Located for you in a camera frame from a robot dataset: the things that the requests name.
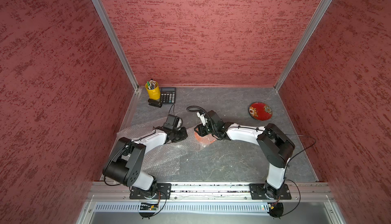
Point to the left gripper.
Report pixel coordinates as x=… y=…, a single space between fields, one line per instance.
x=184 y=135

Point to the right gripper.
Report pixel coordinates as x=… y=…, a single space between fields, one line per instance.
x=200 y=129

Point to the bubble orange plate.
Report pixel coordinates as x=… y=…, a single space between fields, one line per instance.
x=196 y=143

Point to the bubble pink plate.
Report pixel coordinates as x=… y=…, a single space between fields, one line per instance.
x=172 y=150

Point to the red floral dinner plate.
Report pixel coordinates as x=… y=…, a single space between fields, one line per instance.
x=260 y=111

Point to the clear bubble wrap sheet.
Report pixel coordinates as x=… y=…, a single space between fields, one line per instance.
x=160 y=167

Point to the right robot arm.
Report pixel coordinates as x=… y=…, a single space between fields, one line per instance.
x=275 y=145

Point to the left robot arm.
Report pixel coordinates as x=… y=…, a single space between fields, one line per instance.
x=124 y=164

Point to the black stapler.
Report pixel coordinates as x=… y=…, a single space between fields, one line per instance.
x=155 y=103

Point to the black calculator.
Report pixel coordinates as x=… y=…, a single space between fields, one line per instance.
x=167 y=95

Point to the yellow pen cup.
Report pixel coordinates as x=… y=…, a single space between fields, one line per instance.
x=154 y=94

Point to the pens in cup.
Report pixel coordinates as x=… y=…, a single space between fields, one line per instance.
x=151 y=84

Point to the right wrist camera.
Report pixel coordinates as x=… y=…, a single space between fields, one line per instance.
x=201 y=115

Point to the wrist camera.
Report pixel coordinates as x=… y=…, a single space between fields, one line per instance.
x=173 y=122
x=201 y=115

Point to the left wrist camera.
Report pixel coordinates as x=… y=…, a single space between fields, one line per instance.
x=173 y=122

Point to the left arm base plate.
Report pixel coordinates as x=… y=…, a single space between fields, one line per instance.
x=157 y=191

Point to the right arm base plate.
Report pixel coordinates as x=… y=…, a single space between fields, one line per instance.
x=260 y=191

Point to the perforated cable duct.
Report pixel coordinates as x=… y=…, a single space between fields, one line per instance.
x=185 y=207

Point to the aluminium front rail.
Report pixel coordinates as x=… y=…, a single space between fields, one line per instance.
x=215 y=192

